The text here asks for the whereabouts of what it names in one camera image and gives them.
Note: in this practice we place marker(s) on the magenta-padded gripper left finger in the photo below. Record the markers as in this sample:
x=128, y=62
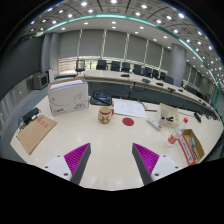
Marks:
x=75, y=158

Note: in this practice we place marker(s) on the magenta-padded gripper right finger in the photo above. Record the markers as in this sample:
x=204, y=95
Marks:
x=148, y=159

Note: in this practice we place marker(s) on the clear red-capped water bottle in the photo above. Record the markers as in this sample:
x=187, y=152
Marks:
x=174, y=136

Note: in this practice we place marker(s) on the white remote control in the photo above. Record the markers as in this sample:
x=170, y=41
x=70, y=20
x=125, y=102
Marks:
x=154, y=124

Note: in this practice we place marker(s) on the open brown cardboard box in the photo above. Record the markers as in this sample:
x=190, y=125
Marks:
x=186, y=151

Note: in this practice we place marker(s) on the flat round red coaster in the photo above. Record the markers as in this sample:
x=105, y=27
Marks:
x=128, y=122

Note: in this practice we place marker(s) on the black binder clip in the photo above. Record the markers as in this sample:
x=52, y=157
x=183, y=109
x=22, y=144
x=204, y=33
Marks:
x=168, y=118

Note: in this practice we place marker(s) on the grey-green board eraser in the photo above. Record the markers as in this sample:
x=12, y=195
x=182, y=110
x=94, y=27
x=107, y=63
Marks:
x=193, y=142

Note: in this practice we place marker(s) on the black pen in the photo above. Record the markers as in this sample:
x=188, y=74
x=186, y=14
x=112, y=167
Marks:
x=150, y=110

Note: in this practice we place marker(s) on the red floral ceramic mug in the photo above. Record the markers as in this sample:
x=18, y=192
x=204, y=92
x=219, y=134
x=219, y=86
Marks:
x=105, y=116

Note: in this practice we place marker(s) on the white desk organizer box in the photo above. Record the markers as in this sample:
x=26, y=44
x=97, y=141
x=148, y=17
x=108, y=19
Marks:
x=170, y=111

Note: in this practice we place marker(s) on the white printed paper sheet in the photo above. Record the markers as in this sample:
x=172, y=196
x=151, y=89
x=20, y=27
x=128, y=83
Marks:
x=129, y=108

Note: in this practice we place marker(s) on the white cardboard paper carton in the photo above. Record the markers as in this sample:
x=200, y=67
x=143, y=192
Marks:
x=68, y=98

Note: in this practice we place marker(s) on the black stapler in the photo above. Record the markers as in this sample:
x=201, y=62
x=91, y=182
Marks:
x=30, y=115

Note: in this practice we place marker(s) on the grey box monitor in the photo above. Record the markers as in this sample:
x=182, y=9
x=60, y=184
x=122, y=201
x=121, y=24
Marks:
x=40, y=81

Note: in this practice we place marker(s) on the long curved conference desk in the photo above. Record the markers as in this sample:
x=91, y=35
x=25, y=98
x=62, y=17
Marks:
x=110, y=77

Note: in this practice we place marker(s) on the row of black office chairs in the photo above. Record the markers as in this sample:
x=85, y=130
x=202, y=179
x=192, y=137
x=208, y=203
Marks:
x=115, y=65

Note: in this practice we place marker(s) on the ceiling lights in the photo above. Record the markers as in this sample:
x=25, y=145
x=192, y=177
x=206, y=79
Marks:
x=113, y=22

